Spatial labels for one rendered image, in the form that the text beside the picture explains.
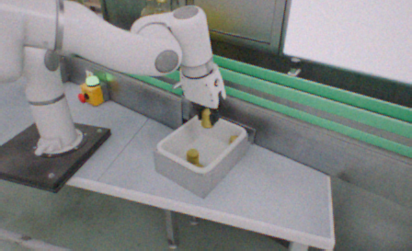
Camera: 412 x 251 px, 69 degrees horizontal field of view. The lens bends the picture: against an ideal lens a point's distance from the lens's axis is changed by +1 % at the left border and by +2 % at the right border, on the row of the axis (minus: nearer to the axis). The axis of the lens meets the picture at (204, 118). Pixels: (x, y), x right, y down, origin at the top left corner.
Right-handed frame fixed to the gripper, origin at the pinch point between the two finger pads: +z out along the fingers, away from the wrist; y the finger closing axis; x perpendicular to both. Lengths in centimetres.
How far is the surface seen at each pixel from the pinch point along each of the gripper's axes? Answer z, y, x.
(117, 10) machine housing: 3, 79, -41
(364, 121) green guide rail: 3.0, -34.3, -16.4
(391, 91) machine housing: 8, -37, -36
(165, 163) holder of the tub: 8.1, 5.7, 14.2
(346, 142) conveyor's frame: 8.7, -32.1, -13.1
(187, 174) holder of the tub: 7.8, -1.6, 14.3
